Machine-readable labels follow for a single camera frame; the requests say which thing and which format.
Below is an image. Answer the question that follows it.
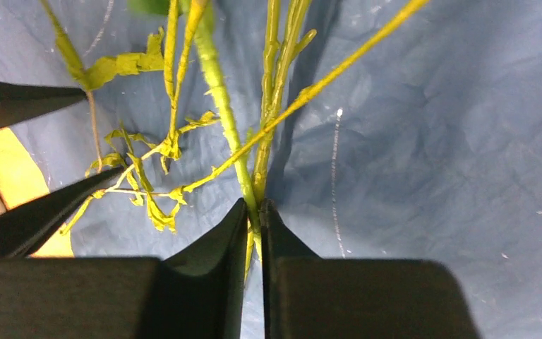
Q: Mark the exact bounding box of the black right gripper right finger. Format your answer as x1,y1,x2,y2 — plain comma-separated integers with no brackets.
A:
259,200,480,338

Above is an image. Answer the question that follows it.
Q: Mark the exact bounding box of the pink white fake flower stem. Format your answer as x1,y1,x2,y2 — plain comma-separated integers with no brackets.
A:
176,1,260,264

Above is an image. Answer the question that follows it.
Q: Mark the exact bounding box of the orange fake flower stem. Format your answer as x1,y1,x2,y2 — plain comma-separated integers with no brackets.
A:
39,0,433,235

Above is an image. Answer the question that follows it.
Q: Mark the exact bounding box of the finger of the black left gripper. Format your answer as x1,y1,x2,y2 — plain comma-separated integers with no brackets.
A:
0,81,87,129
0,167,124,259

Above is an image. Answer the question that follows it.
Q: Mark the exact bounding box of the blue wrapping paper sheet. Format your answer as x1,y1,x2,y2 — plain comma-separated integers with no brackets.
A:
0,1,542,338

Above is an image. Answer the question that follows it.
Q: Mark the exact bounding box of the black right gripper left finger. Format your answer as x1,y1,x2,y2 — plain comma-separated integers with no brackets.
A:
0,199,247,338

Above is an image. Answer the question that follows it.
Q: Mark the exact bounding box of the blue fake flower stem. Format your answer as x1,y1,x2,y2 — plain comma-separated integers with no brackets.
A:
252,0,316,205

